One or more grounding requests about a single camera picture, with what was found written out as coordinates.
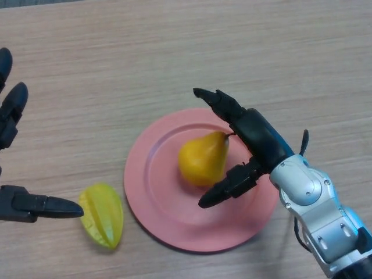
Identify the pink round plate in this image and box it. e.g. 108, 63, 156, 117
123, 108, 281, 253

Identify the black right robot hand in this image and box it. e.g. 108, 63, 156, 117
193, 88, 296, 209

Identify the yellow orange pear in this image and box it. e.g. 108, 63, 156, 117
177, 131, 237, 187

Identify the yellow green starfruit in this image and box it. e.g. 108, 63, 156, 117
78, 182, 124, 250

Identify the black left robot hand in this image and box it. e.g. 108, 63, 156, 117
0, 47, 85, 223

